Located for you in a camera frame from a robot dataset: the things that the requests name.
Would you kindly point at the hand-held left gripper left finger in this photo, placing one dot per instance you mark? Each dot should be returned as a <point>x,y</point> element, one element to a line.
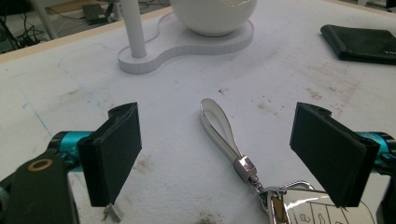
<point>109,155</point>

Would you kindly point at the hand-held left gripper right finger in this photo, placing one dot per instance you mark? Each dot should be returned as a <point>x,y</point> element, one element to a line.
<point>330,152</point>

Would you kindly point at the black wallet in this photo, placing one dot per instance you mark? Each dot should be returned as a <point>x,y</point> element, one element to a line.
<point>362,43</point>

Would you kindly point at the white stand with egg bowl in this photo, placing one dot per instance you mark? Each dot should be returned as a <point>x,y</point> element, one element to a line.
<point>186,40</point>

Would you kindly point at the dark device on floor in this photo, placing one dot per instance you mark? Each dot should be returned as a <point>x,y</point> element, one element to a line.
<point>93,13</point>

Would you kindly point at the white metal stand leg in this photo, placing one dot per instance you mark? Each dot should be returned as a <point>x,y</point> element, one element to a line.
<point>43,17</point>

